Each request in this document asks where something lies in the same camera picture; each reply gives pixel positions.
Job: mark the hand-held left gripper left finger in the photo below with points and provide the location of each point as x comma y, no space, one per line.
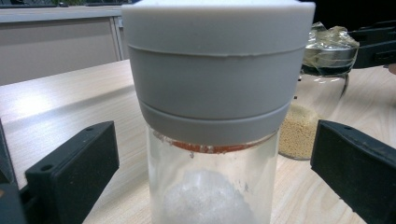
71,174

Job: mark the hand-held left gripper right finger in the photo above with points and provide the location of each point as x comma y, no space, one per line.
358,174

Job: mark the glass jar with film-wrapped lid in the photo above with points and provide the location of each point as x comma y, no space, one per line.
299,137

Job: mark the glass jar with grey lid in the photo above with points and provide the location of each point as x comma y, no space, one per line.
214,77

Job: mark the beige office desk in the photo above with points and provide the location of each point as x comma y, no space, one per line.
56,46

